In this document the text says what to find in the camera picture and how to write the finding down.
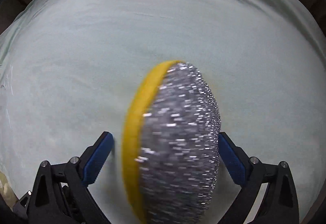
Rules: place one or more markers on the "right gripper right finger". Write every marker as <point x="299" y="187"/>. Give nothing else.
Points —
<point x="279" y="204"/>

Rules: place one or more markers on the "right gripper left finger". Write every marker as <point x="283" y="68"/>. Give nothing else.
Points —
<point x="60" y="192"/>

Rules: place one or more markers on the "round silver yellow scrubber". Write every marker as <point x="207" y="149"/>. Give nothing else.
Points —
<point x="170" y="154"/>

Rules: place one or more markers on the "pale green bed sheet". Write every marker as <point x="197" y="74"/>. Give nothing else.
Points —
<point x="70" y="68"/>

